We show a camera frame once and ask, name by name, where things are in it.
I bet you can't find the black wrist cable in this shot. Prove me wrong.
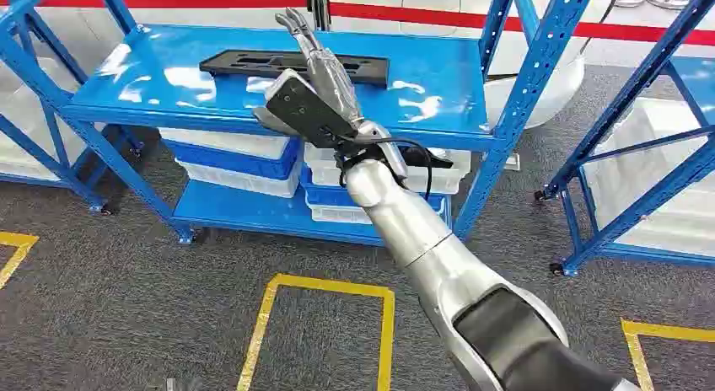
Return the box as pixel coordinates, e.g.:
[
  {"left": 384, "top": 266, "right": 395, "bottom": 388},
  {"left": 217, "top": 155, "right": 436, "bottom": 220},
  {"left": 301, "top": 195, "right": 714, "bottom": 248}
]
[{"left": 335, "top": 137, "right": 454, "bottom": 202}]

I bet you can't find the blue plastic bin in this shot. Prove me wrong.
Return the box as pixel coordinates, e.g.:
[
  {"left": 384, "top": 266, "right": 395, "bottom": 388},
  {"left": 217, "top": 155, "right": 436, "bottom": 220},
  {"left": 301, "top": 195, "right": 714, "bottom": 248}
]
[
  {"left": 300, "top": 164, "right": 451, "bottom": 209},
  {"left": 162, "top": 137, "right": 304, "bottom": 181}
]

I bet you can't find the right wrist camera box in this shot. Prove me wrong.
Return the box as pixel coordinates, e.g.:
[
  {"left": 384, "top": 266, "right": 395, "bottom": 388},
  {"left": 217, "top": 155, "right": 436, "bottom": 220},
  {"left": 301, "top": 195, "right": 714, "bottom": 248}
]
[{"left": 264, "top": 68, "right": 360, "bottom": 151}]

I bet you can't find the black post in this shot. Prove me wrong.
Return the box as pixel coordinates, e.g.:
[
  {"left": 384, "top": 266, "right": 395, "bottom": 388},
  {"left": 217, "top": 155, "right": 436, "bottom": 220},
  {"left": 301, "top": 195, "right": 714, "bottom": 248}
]
[{"left": 304, "top": 0, "right": 333, "bottom": 32}]

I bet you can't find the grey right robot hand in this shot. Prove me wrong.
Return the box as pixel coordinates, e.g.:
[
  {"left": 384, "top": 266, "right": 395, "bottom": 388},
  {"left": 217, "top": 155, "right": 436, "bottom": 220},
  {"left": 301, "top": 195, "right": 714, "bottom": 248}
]
[{"left": 252, "top": 8, "right": 365, "bottom": 137}]

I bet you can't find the blue metal shelf rack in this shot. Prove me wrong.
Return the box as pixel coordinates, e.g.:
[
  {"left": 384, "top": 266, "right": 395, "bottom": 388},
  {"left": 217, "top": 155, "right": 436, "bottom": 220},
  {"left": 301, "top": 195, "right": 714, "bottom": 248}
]
[
  {"left": 0, "top": 0, "right": 599, "bottom": 247},
  {"left": 0, "top": 19, "right": 113, "bottom": 214},
  {"left": 535, "top": 0, "right": 715, "bottom": 278}
]

